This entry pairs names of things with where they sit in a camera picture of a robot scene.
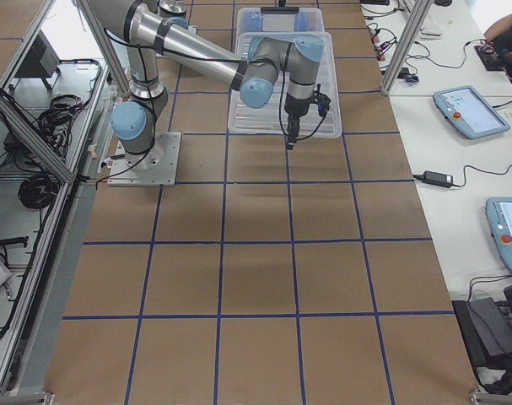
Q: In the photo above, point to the clear plastic box lid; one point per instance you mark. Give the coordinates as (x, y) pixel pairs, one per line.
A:
(272, 118)

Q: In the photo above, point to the clear plastic storage box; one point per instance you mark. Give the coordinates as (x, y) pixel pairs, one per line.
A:
(251, 20)

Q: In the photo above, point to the grey control box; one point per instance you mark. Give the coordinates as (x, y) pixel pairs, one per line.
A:
(41, 60)

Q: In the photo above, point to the black power adapter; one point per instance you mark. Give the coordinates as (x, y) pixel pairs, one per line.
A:
(434, 178)

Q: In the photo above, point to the upper teach pendant tablet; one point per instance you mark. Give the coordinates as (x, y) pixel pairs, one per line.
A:
(469, 113)

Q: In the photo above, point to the teach pendant tablet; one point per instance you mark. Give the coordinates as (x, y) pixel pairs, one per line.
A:
(469, 113)
(499, 215)

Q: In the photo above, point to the person in black shirt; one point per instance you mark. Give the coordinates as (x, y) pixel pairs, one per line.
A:
(499, 34)

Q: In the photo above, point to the lower teach pendant tablet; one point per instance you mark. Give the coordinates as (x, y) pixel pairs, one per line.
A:
(499, 215)

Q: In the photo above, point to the black laptop stand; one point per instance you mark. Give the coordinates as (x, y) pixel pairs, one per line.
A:
(486, 330)

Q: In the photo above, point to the black box handle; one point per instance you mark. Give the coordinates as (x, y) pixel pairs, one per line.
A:
(279, 10)

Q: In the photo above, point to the aluminium frame post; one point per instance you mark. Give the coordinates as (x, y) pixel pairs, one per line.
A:
(408, 36)

